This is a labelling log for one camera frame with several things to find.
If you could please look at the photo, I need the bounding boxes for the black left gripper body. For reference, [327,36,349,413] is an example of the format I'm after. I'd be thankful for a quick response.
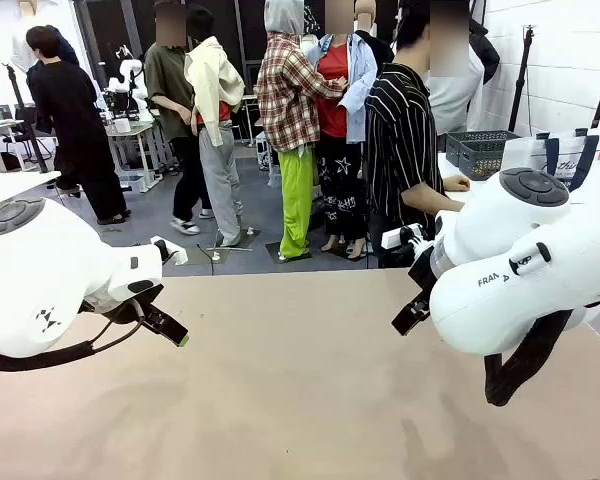
[82,282,165,326]

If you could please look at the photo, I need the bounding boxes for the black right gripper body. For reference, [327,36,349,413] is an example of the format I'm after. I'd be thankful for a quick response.
[406,238,439,304]

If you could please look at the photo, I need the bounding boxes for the translucent shopping bag navy straps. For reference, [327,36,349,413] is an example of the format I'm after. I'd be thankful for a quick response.
[503,127,600,192]

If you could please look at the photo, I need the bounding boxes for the person's right forearm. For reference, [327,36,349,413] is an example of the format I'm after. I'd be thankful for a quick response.
[402,182,464,215]

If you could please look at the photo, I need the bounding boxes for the person's left hand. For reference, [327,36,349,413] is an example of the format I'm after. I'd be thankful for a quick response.
[443,174,472,194]

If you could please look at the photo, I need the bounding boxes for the white side table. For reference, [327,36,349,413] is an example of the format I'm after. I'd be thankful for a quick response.
[437,149,600,206]

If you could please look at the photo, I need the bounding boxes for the person in striped shirt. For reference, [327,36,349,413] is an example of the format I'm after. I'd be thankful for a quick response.
[364,0,474,270]

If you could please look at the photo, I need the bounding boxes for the mannequin white shirt dark jacket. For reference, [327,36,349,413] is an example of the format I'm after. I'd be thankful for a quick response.
[427,17,501,137]

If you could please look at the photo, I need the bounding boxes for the background work table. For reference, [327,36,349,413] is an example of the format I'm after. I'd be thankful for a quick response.
[104,119,164,194]

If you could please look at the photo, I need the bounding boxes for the mannequin blue shirt red top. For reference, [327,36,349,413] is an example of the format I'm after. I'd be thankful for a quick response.
[307,0,380,260]

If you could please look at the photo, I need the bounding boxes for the person in black clothes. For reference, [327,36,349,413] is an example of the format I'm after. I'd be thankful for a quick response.
[25,24,131,226]

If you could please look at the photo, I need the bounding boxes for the black office chair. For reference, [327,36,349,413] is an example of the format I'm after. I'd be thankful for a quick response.
[13,102,56,161]

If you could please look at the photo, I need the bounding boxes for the white desk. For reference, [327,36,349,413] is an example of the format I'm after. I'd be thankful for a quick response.
[0,119,26,174]

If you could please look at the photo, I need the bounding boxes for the person in olive shirt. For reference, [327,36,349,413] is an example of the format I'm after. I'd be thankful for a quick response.
[143,2,214,236]

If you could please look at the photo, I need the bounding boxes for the beige headed mannequin dark garment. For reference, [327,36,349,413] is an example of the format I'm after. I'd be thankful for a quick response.
[354,0,396,76]

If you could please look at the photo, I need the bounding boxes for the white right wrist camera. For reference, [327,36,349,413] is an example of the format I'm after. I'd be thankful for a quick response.
[381,223,426,251]

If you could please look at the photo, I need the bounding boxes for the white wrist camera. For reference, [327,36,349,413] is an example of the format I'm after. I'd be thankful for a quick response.
[150,235,189,266]
[381,223,426,251]

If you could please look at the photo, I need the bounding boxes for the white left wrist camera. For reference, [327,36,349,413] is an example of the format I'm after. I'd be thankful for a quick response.
[150,235,189,266]

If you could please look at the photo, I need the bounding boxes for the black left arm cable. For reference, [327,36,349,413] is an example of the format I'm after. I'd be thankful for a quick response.
[0,298,146,377]

